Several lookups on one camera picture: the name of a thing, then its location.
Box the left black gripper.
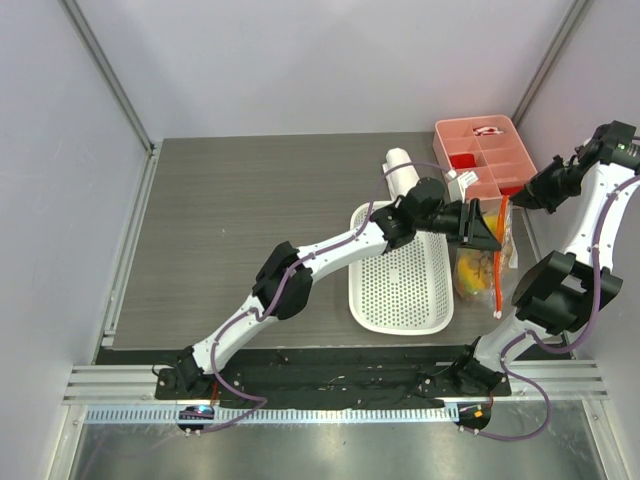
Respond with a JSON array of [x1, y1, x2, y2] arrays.
[[414, 200, 502, 254]]

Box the yellow fake fruit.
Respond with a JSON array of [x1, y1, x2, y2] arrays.
[[483, 213, 499, 238]]

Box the clear zip top bag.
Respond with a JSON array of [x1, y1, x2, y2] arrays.
[[453, 196, 519, 320]]

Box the yellow green fake mango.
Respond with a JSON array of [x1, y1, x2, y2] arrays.
[[456, 253, 493, 296]]

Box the brown fake grape bunch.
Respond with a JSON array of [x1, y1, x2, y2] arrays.
[[474, 209, 518, 276]]

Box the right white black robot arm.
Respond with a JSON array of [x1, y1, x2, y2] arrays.
[[450, 121, 639, 396]]

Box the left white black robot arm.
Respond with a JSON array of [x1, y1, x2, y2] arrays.
[[156, 177, 501, 399]]

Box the red block in tray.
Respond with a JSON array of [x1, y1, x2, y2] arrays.
[[499, 185, 523, 197], [449, 152, 477, 170]]

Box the pink divided organizer tray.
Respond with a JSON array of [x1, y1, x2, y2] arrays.
[[433, 115, 537, 210]]

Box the red white item in tray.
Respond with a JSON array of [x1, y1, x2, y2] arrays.
[[472, 125, 505, 137]]

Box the white perforated plastic basket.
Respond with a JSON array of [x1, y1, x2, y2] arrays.
[[348, 232, 454, 336]]

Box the rolled white towel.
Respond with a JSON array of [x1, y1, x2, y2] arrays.
[[382, 148, 419, 200]]

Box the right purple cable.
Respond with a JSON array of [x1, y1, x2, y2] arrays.
[[469, 174, 640, 441]]

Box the purple cable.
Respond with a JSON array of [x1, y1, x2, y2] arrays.
[[469, 174, 640, 441], [184, 160, 459, 436]]

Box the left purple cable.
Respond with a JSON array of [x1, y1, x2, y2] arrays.
[[184, 160, 459, 436]]

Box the white slotted cable duct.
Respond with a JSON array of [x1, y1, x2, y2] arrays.
[[84, 403, 459, 426]]

